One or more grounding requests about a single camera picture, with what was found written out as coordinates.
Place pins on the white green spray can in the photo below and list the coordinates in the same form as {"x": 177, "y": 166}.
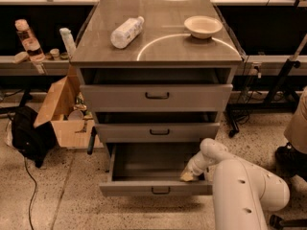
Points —
{"x": 68, "y": 41}

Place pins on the grey drawer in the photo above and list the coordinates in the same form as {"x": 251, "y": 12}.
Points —
{"x": 152, "y": 169}
{"x": 146, "y": 133}
{"x": 156, "y": 97}

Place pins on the open cardboard box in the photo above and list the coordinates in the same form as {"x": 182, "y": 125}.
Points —
{"x": 58, "y": 104}

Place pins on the black backpack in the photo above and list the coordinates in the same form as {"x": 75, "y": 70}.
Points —
{"x": 32, "y": 142}

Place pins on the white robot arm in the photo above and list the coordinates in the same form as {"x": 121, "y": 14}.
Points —
{"x": 242, "y": 191}

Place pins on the black chair caster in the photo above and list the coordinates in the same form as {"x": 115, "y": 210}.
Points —
{"x": 279, "y": 223}

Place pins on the white paper bowl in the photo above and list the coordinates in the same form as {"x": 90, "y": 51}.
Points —
{"x": 202, "y": 27}

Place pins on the grey bottom drawer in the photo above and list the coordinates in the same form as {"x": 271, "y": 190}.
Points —
{"x": 152, "y": 169}

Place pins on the clear plastic bottle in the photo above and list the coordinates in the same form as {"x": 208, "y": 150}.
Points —
{"x": 127, "y": 32}

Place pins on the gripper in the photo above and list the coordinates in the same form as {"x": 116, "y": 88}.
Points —
{"x": 194, "y": 167}

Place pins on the black tripod stand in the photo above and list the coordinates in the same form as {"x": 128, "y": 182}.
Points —
{"x": 285, "y": 70}

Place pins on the white cup in box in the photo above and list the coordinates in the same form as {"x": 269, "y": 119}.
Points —
{"x": 75, "y": 115}

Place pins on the grey top drawer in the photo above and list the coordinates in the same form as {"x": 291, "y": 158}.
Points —
{"x": 156, "y": 97}

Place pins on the grey middle drawer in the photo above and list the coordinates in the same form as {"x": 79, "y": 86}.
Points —
{"x": 146, "y": 133}

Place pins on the grey three-drawer cabinet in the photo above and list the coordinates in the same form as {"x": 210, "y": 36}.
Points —
{"x": 164, "y": 53}

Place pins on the tall bottle with label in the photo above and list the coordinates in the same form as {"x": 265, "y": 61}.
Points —
{"x": 29, "y": 40}

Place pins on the grey metal shelf rail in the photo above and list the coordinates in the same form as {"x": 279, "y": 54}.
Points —
{"x": 26, "y": 68}

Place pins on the small round container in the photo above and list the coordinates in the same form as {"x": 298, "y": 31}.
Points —
{"x": 55, "y": 53}

